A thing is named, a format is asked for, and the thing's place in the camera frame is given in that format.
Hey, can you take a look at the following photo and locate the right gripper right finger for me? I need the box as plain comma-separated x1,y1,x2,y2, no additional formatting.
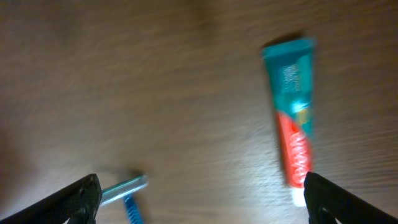
303,172,397,224

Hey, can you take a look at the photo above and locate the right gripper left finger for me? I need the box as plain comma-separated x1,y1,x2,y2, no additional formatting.
1,174,102,224

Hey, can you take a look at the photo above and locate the red green toothpaste tube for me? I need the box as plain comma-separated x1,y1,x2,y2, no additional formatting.
262,38,315,207

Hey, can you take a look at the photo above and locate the blue disposable razor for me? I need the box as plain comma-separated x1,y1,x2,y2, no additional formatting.
99,174,148,224

